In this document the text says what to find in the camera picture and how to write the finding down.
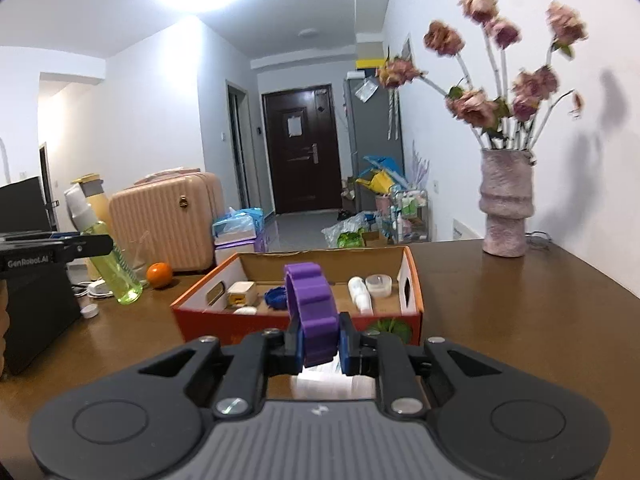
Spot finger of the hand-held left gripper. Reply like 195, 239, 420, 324
0, 230, 76, 241
50, 234, 114, 264

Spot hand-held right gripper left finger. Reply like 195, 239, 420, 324
135, 316, 306, 419

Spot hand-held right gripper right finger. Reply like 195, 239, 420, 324
337, 313, 505, 419

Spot green spray bottle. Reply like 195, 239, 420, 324
63, 183, 144, 306

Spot purple gear ring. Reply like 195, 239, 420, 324
283, 262, 341, 367

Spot small white dropper bottle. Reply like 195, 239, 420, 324
348, 276, 374, 315

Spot white round jar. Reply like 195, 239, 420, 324
364, 273, 393, 298

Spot beige square block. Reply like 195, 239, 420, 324
227, 281, 258, 309

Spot orange cardboard box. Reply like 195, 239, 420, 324
170, 245, 426, 347

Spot yellow insulated bottle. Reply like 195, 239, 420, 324
70, 173, 114, 281

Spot blue round cap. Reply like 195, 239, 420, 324
264, 286, 290, 310

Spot orange fruit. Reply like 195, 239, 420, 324
146, 262, 174, 289

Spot pink ribbed suitcase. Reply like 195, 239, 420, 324
109, 170, 226, 275

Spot clear plastic bag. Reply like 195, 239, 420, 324
321, 211, 391, 250

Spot blue tissue pack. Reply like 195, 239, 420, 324
212, 207, 269, 254

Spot storage trolley with bottles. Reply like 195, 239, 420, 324
389, 187, 430, 244

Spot dark brown entrance door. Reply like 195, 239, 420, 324
260, 83, 344, 215

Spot blue folded rack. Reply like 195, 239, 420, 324
363, 155, 405, 181

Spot pink ceramic vase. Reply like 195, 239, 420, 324
478, 148, 535, 259

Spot grey refrigerator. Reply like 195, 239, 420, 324
343, 71, 406, 214

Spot folded white umbrella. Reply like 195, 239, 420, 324
386, 87, 404, 141

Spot paper note on refrigerator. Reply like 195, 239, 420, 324
353, 78, 380, 103

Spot dried pink roses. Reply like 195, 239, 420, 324
376, 0, 589, 152

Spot yellow box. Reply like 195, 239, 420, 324
356, 42, 389, 70

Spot white charger with cable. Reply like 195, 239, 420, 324
72, 280, 114, 301

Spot dark side door frame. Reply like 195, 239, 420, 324
227, 79, 251, 211

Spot purple lavender wall decoration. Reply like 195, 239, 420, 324
409, 142, 431, 191

